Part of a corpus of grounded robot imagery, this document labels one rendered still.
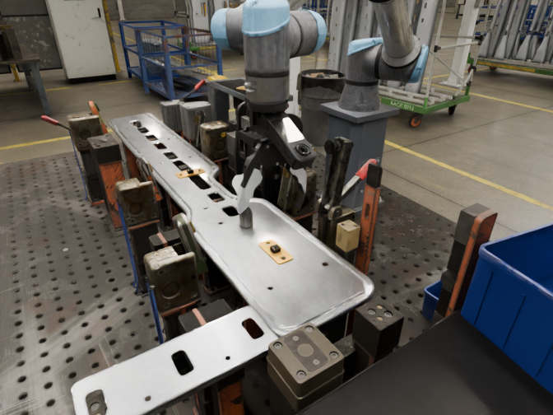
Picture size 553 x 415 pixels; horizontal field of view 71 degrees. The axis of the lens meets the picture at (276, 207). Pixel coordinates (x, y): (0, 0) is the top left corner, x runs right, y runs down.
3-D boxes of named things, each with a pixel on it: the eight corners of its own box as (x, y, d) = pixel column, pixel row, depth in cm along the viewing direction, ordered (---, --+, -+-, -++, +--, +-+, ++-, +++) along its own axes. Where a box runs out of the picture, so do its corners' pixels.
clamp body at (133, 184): (130, 282, 117) (104, 180, 100) (169, 268, 123) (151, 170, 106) (138, 300, 111) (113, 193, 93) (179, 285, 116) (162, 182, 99)
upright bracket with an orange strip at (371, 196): (344, 347, 96) (367, 162, 72) (348, 344, 97) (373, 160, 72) (352, 355, 94) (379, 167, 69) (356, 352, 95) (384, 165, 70)
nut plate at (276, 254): (257, 244, 83) (257, 240, 82) (271, 239, 85) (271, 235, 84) (278, 265, 77) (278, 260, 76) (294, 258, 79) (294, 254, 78)
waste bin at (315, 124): (285, 138, 432) (286, 71, 396) (323, 130, 457) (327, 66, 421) (312, 152, 395) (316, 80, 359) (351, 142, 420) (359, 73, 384)
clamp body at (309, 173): (273, 281, 118) (272, 170, 100) (303, 268, 124) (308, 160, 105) (290, 299, 112) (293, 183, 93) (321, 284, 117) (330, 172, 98)
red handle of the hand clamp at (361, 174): (318, 203, 85) (366, 154, 87) (322, 209, 86) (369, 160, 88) (331, 212, 82) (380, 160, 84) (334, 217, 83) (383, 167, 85)
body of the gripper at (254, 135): (271, 151, 78) (270, 91, 73) (296, 165, 72) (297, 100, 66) (238, 160, 75) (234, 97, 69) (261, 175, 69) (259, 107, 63)
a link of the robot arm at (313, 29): (280, 7, 75) (246, 9, 67) (332, 9, 70) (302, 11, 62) (280, 50, 79) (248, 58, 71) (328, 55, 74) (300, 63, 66)
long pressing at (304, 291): (98, 123, 161) (97, 118, 160) (151, 114, 172) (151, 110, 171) (282, 347, 61) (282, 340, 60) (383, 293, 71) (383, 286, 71)
